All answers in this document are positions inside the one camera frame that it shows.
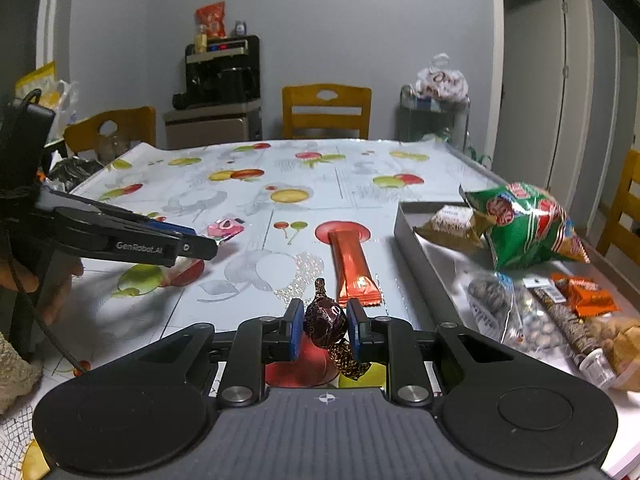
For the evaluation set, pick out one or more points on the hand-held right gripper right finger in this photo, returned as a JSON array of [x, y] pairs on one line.
[[356, 327]]

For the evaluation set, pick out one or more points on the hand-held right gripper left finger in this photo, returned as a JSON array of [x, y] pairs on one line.
[[296, 327]]

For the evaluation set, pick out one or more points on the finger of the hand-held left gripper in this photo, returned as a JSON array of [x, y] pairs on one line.
[[197, 249], [172, 227]]

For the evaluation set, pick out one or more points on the dark red candy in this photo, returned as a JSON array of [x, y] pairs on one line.
[[325, 320]]

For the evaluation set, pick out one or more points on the pink candy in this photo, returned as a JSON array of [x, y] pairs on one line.
[[227, 226]]

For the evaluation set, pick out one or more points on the grey cardboard box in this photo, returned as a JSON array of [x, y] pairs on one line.
[[415, 255]]

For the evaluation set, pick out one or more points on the green snack bag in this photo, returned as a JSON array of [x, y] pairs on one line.
[[525, 220]]

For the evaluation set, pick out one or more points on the dark long snack stick packet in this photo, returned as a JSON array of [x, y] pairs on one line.
[[562, 322]]

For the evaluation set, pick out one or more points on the person's left hand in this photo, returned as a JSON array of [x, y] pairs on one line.
[[62, 285]]

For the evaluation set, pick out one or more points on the black plastic bag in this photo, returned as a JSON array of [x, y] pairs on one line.
[[75, 175]]

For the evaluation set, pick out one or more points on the red snack bar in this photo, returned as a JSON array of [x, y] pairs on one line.
[[352, 265]]

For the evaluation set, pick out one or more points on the yellow and clear plastic bag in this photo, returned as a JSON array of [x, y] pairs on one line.
[[42, 85]]

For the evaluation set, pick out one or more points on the fruit print tablecloth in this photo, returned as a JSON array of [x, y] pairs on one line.
[[250, 200]]

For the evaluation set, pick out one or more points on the glass jar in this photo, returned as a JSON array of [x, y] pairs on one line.
[[114, 147]]

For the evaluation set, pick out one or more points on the wooden chair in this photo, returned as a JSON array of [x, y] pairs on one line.
[[622, 210], [325, 112], [135, 125]]

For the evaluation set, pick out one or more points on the brown packet with white label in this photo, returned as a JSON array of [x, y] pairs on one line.
[[450, 236]]

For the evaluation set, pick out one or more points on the clear bag of round candies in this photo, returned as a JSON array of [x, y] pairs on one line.
[[490, 300]]

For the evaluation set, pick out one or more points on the black water dispenser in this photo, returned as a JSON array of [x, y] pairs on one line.
[[220, 90]]

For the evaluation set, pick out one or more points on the clear packet of green nuts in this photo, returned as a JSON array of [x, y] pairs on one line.
[[537, 325]]

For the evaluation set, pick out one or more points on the wooden chair back centre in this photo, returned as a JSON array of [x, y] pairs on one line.
[[325, 112]]

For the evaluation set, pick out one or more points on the yellow bottle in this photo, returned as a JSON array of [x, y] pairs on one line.
[[201, 40]]

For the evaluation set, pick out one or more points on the small white jar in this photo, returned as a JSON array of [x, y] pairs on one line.
[[240, 28]]

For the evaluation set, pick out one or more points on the red snack bag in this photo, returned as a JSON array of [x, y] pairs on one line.
[[211, 20]]

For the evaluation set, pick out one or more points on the metal trolley rack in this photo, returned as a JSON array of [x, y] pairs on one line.
[[415, 120]]

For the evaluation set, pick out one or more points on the orange snack packet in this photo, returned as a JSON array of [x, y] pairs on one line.
[[595, 302], [575, 282]]

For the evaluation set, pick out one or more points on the small clear jelly cup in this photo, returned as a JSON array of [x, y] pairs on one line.
[[597, 366]]

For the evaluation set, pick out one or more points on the white printed plastic bag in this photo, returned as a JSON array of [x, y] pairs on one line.
[[442, 80]]

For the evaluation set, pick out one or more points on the pastry in clear bag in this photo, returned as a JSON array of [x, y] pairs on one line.
[[620, 345]]

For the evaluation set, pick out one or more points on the white door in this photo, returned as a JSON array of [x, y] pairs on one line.
[[530, 85]]

